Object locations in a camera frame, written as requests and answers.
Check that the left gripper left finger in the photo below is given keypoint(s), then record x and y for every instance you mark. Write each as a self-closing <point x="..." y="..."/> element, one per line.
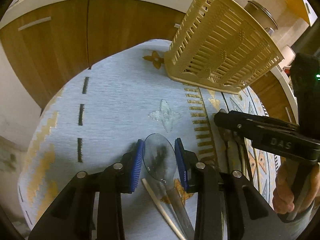
<point x="92" y="202"/>

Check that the person right hand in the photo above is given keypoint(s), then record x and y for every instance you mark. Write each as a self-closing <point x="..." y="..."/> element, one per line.
<point x="283" y="197"/>

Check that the brown rice cooker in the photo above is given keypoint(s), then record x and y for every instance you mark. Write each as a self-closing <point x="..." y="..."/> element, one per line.
<point x="262" y="16"/>

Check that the short wooden chopstick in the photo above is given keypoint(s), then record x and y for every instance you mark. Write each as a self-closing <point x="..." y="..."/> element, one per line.
<point x="162" y="210"/>

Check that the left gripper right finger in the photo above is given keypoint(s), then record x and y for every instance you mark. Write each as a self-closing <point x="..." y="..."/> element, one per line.
<point x="228" y="205"/>

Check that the beige slotted utensil basket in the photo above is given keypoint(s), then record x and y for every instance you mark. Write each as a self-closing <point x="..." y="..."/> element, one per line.
<point x="220" y="46"/>

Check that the clear spoon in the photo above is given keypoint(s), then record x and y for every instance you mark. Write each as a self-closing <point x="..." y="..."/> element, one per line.
<point x="160" y="162"/>

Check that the pink electric kettle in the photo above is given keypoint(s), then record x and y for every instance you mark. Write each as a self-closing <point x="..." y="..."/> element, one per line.
<point x="288" y="56"/>

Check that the white orange wall cabinet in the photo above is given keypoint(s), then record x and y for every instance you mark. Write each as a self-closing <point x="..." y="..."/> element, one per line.
<point x="302" y="9"/>

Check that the patterned blue table mat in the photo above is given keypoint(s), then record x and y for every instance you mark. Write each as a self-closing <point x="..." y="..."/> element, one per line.
<point x="102" y="112"/>

